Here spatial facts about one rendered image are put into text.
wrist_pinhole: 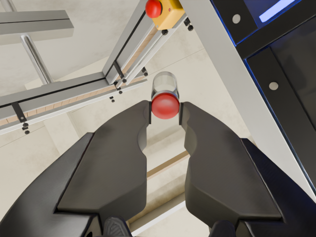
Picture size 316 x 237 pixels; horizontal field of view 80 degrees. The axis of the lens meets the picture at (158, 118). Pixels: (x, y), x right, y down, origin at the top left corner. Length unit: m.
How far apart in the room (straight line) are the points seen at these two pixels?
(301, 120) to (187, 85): 2.70
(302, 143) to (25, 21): 1.22
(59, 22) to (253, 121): 1.11
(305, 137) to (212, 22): 0.28
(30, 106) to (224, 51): 0.83
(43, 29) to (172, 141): 2.22
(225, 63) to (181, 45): 2.84
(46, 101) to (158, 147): 2.11
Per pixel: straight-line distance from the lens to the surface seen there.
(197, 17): 0.46
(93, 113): 2.95
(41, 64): 1.13
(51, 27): 1.25
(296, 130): 0.43
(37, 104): 1.00
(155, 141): 2.88
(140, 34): 0.78
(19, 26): 1.23
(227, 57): 0.43
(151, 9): 0.51
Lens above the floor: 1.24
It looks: 1 degrees down
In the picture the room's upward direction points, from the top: 152 degrees clockwise
